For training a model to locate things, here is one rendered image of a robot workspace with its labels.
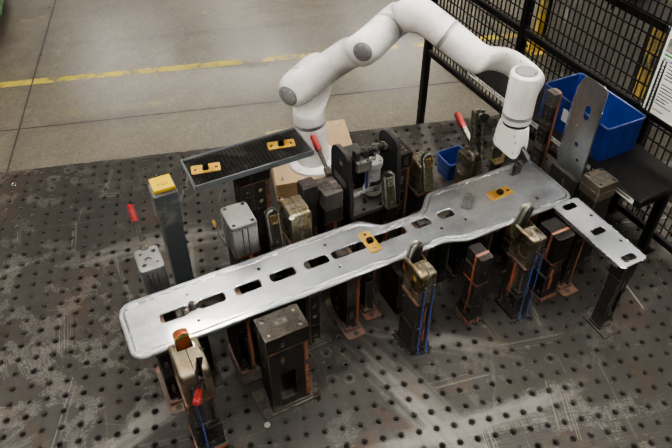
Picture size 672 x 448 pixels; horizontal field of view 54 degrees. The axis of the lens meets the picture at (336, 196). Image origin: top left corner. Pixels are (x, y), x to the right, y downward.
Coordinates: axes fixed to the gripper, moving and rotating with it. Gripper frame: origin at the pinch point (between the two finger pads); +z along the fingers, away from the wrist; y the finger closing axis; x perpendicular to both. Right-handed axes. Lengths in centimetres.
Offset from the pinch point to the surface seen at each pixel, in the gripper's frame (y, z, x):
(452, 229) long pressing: 6.7, 12.2, -22.3
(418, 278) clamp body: 20.6, 9.1, -43.1
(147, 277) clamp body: -12, 9, -108
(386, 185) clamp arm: -12.9, 5.7, -33.8
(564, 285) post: 22.1, 40.9, 15.3
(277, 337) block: 21, 9, -84
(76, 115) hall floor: -265, 112, -107
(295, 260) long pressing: -3, 12, -69
